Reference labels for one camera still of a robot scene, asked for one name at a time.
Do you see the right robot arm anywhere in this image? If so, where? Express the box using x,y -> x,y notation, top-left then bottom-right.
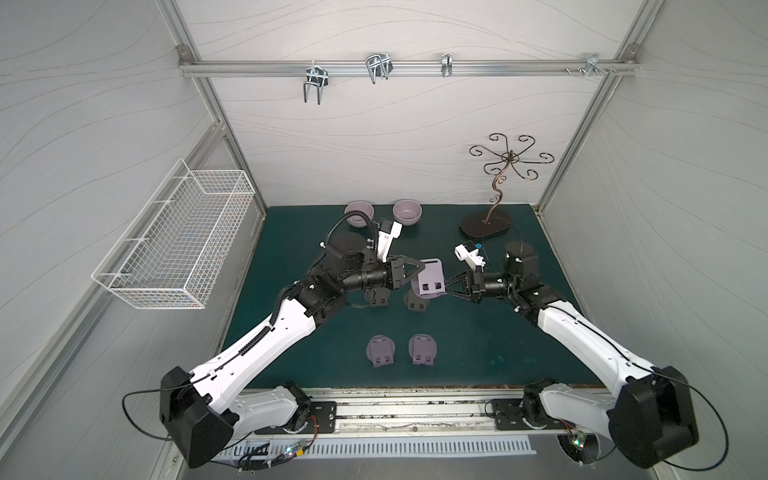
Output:
445,241 -> 699,468

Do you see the small metal hook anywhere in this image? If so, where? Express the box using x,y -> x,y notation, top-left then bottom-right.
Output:
441,53 -> 453,78

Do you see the metal double hook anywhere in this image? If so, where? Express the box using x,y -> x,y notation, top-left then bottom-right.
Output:
365,53 -> 393,84
303,66 -> 329,105

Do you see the metal hook right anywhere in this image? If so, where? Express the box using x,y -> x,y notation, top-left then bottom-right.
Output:
563,54 -> 618,78

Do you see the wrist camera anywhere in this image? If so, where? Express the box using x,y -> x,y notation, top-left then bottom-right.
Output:
376,220 -> 402,262
454,242 -> 486,272

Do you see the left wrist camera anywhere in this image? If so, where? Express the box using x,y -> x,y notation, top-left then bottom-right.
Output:
376,220 -> 402,262

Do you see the white wire basket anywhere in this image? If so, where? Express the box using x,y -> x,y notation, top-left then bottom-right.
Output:
91,159 -> 255,310

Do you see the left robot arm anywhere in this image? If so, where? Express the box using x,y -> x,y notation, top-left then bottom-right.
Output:
159,233 -> 425,468

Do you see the brown metal jewelry stand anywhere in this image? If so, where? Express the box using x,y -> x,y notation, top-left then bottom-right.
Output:
459,132 -> 555,239

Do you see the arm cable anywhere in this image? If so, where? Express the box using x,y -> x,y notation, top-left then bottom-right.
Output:
656,368 -> 730,472
121,386 -> 175,442

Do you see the purple phone stand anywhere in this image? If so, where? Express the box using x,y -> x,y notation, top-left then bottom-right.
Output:
412,258 -> 446,300
366,335 -> 396,368
408,334 -> 437,366

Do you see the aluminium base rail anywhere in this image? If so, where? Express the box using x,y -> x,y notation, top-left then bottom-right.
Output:
167,387 -> 619,444

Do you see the aluminium top rail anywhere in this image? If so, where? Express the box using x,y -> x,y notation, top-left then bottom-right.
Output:
179,56 -> 640,79

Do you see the metal double hook middle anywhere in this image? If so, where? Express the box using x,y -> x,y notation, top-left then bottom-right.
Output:
365,53 -> 393,84

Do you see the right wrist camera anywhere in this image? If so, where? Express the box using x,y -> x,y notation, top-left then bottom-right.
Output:
454,242 -> 486,272

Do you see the right pink bowl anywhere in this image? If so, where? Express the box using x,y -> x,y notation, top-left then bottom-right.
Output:
392,199 -> 423,226

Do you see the metal double hook left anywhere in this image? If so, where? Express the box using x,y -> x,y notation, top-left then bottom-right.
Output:
303,66 -> 329,105

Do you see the pink bowl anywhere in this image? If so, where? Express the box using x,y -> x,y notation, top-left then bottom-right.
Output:
344,200 -> 375,228
392,199 -> 423,226

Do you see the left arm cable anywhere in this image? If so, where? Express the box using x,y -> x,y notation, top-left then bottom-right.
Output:
121,386 -> 175,442

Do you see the left pink bowl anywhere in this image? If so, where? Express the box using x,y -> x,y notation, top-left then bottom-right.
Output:
344,200 -> 375,228

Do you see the white vent strip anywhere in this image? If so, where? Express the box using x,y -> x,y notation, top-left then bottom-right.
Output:
214,434 -> 536,466

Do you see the green table mat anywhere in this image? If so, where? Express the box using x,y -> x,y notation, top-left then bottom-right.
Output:
225,205 -> 597,389

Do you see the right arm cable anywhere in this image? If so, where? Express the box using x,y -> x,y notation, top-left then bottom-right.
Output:
656,368 -> 730,472

